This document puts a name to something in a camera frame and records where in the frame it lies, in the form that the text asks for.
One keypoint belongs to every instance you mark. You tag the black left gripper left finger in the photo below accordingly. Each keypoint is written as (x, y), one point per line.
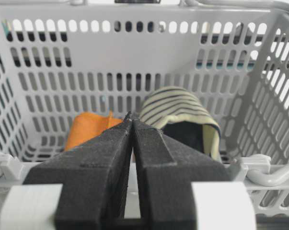
(94, 176)

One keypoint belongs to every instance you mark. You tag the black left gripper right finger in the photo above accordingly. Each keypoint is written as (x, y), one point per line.
(165, 170)

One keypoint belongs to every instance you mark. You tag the striped cream slipper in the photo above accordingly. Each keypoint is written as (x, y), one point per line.
(181, 116)

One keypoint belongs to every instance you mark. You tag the grey plastic shopping basket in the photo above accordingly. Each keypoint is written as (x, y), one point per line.
(59, 58)

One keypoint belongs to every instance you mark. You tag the orange cloth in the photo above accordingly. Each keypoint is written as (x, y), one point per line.
(87, 126)

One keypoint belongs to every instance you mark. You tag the grey basket handle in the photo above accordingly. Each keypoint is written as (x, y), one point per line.
(269, 180)

